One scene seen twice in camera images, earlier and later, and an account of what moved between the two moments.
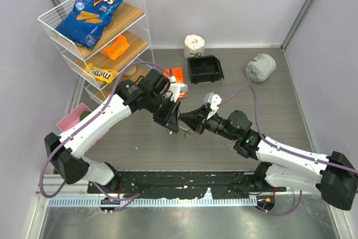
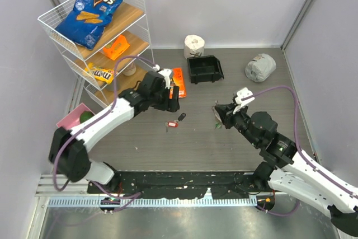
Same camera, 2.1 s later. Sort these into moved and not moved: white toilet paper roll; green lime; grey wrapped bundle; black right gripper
Moved: black right gripper
Not moved: grey wrapped bundle; green lime; white toilet paper roll
